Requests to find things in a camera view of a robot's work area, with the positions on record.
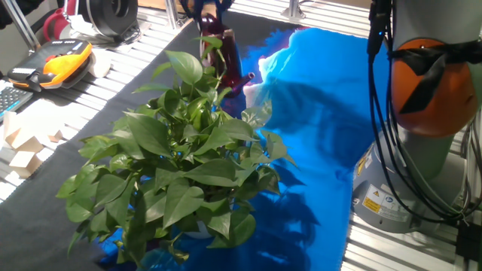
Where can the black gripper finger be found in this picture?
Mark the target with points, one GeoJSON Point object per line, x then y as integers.
{"type": "Point", "coordinates": [194, 9]}
{"type": "Point", "coordinates": [224, 4]}

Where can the dark red watering can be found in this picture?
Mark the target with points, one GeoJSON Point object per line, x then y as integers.
{"type": "Point", "coordinates": [229, 56]}

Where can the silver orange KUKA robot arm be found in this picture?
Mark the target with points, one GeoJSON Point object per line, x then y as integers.
{"type": "Point", "coordinates": [421, 158]}

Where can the green pothos plant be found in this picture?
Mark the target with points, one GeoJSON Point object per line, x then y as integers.
{"type": "Point", "coordinates": [180, 199]}

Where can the white plant pot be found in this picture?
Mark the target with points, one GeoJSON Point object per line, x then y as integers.
{"type": "Point", "coordinates": [199, 231]}

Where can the brown wooden board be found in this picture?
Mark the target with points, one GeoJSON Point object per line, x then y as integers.
{"type": "Point", "coordinates": [158, 3]}

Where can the red plastic object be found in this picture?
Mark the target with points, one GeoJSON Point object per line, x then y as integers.
{"type": "Point", "coordinates": [54, 24]}

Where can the orange black teach pendant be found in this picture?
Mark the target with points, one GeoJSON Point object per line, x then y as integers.
{"type": "Point", "coordinates": [64, 64]}

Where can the blue and grey printed cloth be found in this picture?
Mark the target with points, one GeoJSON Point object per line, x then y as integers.
{"type": "Point", "coordinates": [320, 113]}

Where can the person in black clothes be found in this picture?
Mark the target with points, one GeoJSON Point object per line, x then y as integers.
{"type": "Point", "coordinates": [15, 9]}

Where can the small wooden block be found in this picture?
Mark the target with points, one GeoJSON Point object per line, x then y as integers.
{"type": "Point", "coordinates": [56, 136]}

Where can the black computer keyboard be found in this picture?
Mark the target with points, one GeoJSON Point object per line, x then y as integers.
{"type": "Point", "coordinates": [13, 99]}

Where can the wooden wedge block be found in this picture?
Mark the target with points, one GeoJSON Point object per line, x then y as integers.
{"type": "Point", "coordinates": [24, 142]}

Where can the wooden cube block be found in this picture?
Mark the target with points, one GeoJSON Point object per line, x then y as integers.
{"type": "Point", "coordinates": [24, 165]}

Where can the black connector box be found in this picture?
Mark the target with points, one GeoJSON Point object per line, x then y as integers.
{"type": "Point", "coordinates": [468, 241]}

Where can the aluminium frame post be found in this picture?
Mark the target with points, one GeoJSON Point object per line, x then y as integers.
{"type": "Point", "coordinates": [172, 13]}
{"type": "Point", "coordinates": [20, 26]}

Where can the aluminium post foot bracket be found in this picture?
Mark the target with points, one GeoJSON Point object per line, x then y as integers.
{"type": "Point", "coordinates": [295, 11]}

